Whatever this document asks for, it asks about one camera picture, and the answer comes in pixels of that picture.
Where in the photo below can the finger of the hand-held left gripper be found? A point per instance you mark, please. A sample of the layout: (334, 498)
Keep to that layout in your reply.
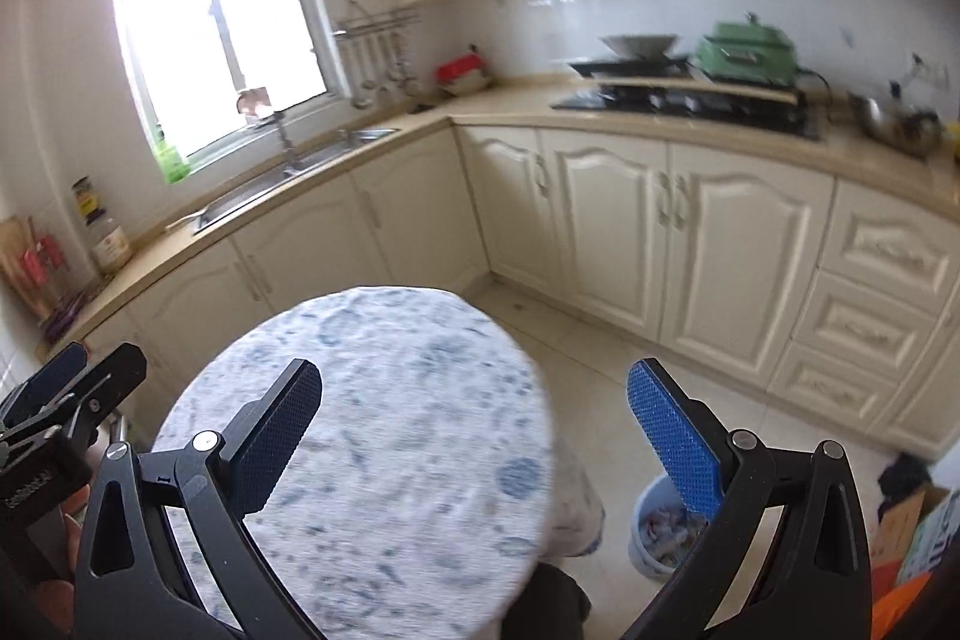
(112, 377)
(56, 370)

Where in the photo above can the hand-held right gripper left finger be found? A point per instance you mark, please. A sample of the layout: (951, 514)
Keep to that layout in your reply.
(274, 437)

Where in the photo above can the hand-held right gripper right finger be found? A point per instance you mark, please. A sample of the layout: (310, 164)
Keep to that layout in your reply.
(675, 437)

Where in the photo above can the heap of wrappers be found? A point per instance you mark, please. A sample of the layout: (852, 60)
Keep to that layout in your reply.
(667, 535)

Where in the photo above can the light blue plastic bin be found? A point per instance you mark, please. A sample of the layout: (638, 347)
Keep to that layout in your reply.
(641, 550)

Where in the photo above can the person's left hand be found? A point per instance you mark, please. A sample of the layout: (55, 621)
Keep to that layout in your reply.
(71, 535)

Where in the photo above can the purple drip tray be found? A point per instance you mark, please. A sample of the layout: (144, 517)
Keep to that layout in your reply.
(67, 314)

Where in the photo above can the red chopstick holder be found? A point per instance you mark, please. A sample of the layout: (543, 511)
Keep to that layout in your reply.
(45, 269)

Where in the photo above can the wooden cutting board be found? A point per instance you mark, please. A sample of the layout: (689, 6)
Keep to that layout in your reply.
(15, 265)

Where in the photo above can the large clear plastic jar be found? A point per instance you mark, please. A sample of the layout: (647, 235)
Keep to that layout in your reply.
(112, 246)

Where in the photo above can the cream cabinet drawer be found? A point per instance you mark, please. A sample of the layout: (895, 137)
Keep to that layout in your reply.
(832, 385)
(892, 250)
(862, 325)

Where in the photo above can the yellow bottle on jar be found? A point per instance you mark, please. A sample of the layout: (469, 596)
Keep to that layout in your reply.
(86, 201)

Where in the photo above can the person's dark trouser leg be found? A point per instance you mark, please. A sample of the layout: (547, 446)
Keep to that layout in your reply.
(551, 602)

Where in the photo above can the green dish soap bottle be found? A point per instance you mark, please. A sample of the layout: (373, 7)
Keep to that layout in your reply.
(172, 164)

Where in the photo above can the cream lower cabinets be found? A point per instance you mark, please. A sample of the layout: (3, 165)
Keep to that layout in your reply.
(600, 220)

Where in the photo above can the black crumpled garment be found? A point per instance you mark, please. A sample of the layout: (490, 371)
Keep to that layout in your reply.
(904, 482)

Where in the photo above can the steel double sink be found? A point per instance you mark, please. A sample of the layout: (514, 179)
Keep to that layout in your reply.
(300, 171)

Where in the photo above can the orange cloth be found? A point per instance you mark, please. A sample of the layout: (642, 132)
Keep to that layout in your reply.
(900, 606)

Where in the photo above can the steel faucet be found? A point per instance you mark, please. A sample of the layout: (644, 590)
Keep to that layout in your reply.
(285, 145)

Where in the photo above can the brown white rag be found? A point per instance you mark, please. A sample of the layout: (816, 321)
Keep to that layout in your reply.
(255, 102)

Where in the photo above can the black gas stove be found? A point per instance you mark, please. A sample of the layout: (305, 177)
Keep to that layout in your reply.
(675, 115)

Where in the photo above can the beige kitchen countertop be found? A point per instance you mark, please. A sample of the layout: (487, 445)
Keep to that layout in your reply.
(510, 104)

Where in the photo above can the black induction cooker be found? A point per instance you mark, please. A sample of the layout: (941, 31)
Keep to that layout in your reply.
(630, 66)

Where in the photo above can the steel hanging ladle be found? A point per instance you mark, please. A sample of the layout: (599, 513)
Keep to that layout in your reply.
(360, 70)

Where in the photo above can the white framed window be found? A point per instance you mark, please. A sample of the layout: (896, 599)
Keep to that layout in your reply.
(225, 10)

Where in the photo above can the steel pot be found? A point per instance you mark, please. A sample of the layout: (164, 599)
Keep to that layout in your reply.
(896, 123)

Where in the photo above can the green electric pot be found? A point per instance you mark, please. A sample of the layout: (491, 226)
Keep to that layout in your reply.
(742, 51)

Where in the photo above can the steel bowl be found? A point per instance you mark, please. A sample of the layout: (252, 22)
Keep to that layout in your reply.
(637, 44)

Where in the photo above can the white bowl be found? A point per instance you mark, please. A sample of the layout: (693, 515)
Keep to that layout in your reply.
(469, 84)

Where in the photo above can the red container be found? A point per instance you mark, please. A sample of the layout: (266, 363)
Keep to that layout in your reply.
(459, 66)

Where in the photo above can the steel utensil rail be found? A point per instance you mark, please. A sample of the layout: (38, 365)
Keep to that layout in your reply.
(375, 21)

